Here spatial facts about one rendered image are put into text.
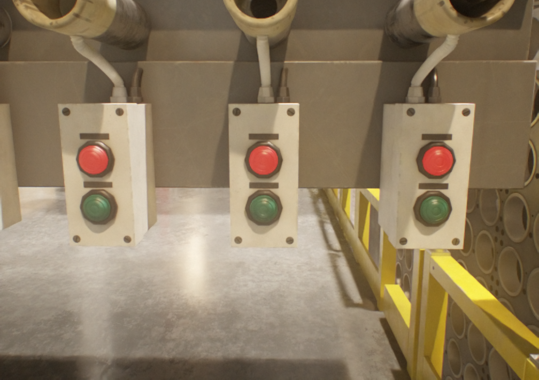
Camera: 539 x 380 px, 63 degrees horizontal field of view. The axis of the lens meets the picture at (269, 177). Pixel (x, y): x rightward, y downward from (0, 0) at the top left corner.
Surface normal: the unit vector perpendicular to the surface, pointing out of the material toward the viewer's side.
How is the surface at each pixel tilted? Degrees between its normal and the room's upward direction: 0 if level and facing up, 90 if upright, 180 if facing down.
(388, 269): 90
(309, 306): 0
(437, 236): 90
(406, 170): 90
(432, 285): 90
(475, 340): 68
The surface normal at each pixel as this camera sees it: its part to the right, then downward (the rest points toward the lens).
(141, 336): 0.00, -0.98
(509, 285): -0.01, -0.84
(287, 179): -0.02, 0.18
